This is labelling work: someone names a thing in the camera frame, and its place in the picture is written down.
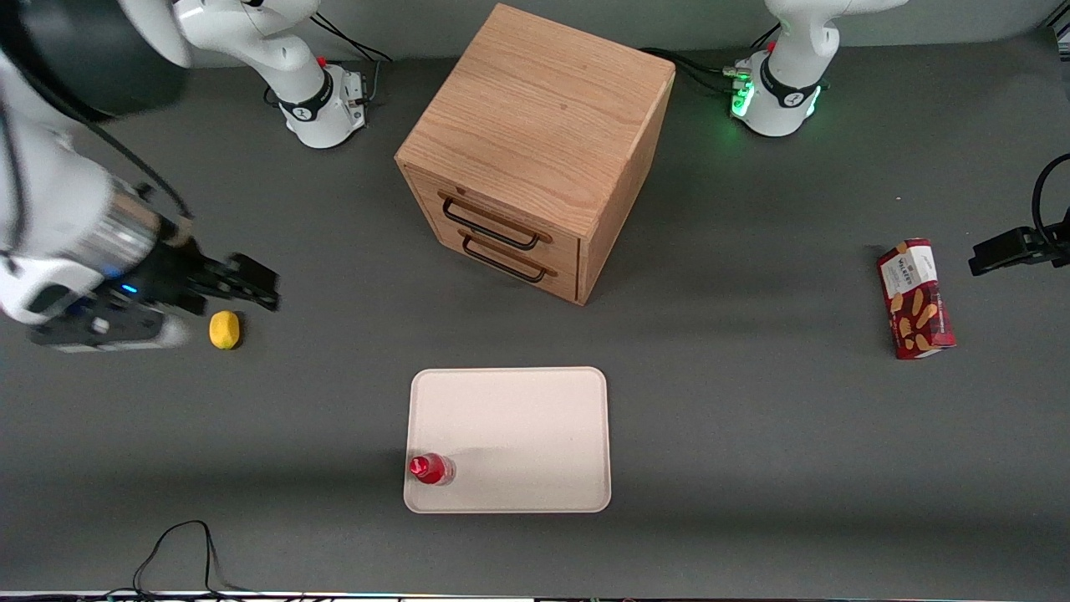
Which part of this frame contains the beige plastic tray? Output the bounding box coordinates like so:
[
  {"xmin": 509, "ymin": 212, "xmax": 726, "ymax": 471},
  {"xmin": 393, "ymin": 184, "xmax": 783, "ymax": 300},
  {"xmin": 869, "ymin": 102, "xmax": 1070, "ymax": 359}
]
[{"xmin": 404, "ymin": 366, "xmax": 612, "ymax": 514}]

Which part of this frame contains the wooden drawer front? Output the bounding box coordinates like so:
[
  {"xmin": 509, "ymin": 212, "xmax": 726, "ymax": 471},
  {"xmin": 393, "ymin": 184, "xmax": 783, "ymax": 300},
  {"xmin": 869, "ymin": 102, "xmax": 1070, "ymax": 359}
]
[
  {"xmin": 422, "ymin": 213, "xmax": 580, "ymax": 303},
  {"xmin": 408, "ymin": 167, "xmax": 582, "ymax": 271}
]

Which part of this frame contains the black looped gripper cable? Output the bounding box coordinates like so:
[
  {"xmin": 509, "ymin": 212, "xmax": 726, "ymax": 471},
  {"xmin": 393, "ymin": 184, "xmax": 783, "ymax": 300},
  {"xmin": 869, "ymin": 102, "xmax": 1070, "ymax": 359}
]
[{"xmin": 1032, "ymin": 153, "xmax": 1070, "ymax": 252}]

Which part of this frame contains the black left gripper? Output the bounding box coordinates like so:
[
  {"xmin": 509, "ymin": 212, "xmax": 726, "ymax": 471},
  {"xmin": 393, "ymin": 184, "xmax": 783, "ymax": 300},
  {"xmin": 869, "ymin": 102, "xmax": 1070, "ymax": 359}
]
[{"xmin": 969, "ymin": 226, "xmax": 1070, "ymax": 278}]

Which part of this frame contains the grey table mat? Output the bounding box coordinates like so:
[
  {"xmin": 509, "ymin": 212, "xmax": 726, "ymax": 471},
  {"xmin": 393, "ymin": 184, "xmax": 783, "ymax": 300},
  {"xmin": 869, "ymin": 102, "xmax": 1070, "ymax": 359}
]
[{"xmin": 0, "ymin": 32, "xmax": 1070, "ymax": 596}]

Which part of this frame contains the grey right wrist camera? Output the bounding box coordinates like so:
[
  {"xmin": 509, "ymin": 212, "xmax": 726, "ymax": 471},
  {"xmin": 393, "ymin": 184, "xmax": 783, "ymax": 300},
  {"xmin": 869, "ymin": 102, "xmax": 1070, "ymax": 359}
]
[{"xmin": 29, "ymin": 303, "xmax": 191, "ymax": 353}]

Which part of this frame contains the black wire drawer handle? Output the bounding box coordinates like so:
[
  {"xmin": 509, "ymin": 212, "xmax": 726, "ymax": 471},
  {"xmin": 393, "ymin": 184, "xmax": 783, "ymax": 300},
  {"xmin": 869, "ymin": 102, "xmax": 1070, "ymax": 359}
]
[
  {"xmin": 459, "ymin": 228, "xmax": 559, "ymax": 283},
  {"xmin": 438, "ymin": 191, "xmax": 554, "ymax": 252}
]

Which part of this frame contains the yellow lemon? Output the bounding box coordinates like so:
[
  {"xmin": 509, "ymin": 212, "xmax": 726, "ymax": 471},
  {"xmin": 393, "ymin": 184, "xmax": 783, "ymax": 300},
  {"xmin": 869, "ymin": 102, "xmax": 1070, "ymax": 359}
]
[{"xmin": 208, "ymin": 310, "xmax": 242, "ymax": 350}]

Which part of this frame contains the red shortbread cookie box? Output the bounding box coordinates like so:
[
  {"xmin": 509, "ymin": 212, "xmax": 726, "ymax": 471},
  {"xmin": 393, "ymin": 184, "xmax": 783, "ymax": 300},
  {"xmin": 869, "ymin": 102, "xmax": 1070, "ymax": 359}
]
[{"xmin": 877, "ymin": 238, "xmax": 957, "ymax": 360}]

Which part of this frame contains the red coke bottle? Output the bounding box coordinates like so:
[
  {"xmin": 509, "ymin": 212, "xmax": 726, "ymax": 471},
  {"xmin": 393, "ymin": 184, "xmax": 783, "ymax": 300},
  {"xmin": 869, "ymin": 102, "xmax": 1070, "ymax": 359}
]
[{"xmin": 407, "ymin": 452, "xmax": 457, "ymax": 487}]

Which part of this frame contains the thin black table-edge cable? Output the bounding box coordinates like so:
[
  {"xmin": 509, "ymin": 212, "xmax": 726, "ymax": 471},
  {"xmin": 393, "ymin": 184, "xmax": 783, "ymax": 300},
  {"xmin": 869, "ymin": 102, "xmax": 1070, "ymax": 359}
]
[{"xmin": 100, "ymin": 519, "xmax": 252, "ymax": 599}]

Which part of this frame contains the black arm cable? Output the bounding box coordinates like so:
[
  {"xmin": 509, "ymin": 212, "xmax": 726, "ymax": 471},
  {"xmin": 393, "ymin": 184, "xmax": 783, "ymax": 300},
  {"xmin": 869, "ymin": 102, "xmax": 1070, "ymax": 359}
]
[{"xmin": 0, "ymin": 33, "xmax": 195, "ymax": 222}]

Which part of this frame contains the wooden drawer cabinet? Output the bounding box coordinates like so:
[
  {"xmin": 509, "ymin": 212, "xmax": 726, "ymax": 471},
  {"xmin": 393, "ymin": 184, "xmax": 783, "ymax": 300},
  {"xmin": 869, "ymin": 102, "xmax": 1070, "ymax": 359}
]
[{"xmin": 395, "ymin": 3, "xmax": 676, "ymax": 307}]

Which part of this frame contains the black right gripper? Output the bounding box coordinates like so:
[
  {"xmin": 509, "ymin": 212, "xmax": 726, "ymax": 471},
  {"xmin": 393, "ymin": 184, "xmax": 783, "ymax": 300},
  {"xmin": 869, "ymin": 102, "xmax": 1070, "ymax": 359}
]
[{"xmin": 115, "ymin": 237, "xmax": 282, "ymax": 319}]

